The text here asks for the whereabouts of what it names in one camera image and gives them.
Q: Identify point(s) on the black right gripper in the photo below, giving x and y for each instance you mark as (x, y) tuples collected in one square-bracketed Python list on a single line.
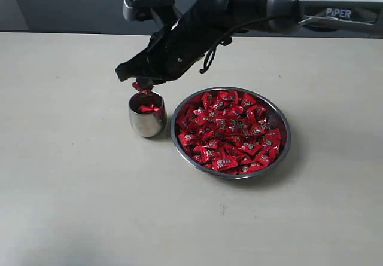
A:
[(169, 55)]

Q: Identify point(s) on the red candy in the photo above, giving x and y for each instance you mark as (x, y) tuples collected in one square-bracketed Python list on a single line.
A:
[(142, 88), (146, 109), (187, 139), (272, 137), (229, 96), (223, 164)]

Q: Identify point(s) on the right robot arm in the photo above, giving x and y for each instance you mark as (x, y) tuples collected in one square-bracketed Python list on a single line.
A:
[(286, 17)]

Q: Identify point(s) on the stainless steel cup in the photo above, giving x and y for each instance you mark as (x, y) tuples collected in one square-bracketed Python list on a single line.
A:
[(147, 125)]

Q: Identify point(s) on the stainless steel plate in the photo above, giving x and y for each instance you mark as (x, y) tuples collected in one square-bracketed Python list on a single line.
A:
[(230, 131)]

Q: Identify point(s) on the red wrapped candy top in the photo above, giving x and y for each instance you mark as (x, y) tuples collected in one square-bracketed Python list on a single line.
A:
[(229, 96)]

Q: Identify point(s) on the red wrapped candy bottom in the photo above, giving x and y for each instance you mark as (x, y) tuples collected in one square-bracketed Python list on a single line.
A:
[(223, 164)]

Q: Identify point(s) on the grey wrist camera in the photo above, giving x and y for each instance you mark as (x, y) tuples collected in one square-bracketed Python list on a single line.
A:
[(162, 12)]

